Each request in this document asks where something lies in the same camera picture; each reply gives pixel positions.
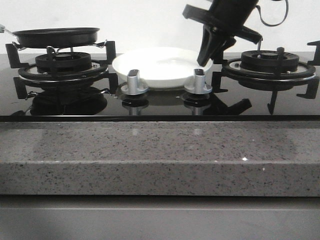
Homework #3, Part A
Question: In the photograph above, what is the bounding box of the black gas burner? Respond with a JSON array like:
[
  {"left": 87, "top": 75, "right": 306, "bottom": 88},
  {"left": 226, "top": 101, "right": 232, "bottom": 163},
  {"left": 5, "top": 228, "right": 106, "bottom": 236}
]
[
  {"left": 222, "top": 47, "right": 319, "bottom": 91},
  {"left": 18, "top": 52, "right": 108, "bottom": 88}
]

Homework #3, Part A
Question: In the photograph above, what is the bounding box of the black glass gas cooktop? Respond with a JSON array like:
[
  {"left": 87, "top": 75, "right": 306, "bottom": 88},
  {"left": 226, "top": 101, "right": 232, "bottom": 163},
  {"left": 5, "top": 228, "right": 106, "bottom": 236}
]
[{"left": 0, "top": 54, "right": 320, "bottom": 122}]

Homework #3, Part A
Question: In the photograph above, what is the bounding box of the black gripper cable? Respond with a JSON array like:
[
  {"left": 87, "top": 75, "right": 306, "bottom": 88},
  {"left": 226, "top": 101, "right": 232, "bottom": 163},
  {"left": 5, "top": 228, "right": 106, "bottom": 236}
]
[{"left": 254, "top": 0, "right": 290, "bottom": 27}]

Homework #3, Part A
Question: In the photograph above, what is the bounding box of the black frying pan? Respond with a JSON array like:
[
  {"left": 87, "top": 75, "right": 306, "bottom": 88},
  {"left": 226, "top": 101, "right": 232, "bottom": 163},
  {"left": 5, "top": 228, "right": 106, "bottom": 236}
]
[{"left": 11, "top": 27, "right": 100, "bottom": 49}]

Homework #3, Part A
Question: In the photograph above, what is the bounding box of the wire pan trivet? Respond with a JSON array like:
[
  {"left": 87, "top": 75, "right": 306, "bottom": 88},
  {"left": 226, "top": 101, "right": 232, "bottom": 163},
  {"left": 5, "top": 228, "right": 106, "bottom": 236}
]
[{"left": 5, "top": 40, "right": 108, "bottom": 54}]

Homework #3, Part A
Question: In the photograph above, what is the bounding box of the left black gas burner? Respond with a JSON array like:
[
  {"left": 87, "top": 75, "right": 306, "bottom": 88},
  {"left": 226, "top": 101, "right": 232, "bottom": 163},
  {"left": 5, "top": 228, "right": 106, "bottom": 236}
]
[{"left": 18, "top": 52, "right": 108, "bottom": 88}]

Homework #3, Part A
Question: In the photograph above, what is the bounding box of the left black pan support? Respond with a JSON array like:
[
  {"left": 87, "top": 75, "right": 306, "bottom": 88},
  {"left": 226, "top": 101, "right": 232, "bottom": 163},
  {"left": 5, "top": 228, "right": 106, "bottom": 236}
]
[{"left": 7, "top": 41, "right": 119, "bottom": 103}]

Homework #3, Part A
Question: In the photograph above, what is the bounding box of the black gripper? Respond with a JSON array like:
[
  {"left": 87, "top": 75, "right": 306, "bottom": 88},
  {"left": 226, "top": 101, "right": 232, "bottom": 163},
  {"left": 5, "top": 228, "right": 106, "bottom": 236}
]
[{"left": 182, "top": 0, "right": 263, "bottom": 67}]

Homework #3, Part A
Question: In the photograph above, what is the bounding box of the left silver stove knob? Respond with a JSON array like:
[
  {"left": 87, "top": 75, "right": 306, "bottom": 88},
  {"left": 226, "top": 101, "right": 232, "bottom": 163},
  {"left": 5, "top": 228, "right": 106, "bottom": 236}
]
[{"left": 121, "top": 69, "right": 149, "bottom": 96}]

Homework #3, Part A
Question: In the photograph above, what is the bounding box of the right black gas burner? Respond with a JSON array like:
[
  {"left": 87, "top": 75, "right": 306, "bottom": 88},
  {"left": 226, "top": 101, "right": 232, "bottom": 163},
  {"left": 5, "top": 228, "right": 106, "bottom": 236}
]
[{"left": 222, "top": 47, "right": 319, "bottom": 91}]

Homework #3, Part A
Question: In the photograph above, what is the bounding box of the right black pan support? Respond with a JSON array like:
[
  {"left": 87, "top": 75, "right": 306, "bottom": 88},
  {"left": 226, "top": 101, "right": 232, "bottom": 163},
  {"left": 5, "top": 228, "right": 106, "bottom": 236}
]
[{"left": 211, "top": 41, "right": 320, "bottom": 116}]

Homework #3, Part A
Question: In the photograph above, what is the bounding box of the right silver stove knob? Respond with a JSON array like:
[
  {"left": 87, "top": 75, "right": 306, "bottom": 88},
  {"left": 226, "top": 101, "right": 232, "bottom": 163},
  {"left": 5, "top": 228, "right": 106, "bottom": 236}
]
[{"left": 184, "top": 68, "right": 213, "bottom": 95}]

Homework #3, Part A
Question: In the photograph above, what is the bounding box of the silver stove knob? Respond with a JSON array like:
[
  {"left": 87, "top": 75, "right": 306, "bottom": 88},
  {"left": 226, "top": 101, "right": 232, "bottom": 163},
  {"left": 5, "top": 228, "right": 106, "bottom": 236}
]
[
  {"left": 184, "top": 68, "right": 213, "bottom": 95},
  {"left": 121, "top": 69, "right": 149, "bottom": 96}
]

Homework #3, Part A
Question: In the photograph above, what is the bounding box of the black pan support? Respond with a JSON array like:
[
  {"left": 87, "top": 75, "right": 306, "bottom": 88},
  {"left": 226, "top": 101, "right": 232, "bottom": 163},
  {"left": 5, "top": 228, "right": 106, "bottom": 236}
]
[
  {"left": 7, "top": 41, "right": 119, "bottom": 103},
  {"left": 211, "top": 41, "right": 320, "bottom": 116}
]

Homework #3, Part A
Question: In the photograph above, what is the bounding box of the white round plate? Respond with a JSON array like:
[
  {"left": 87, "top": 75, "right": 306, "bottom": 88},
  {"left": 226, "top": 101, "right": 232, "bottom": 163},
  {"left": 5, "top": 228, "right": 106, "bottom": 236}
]
[{"left": 112, "top": 47, "right": 213, "bottom": 89}]

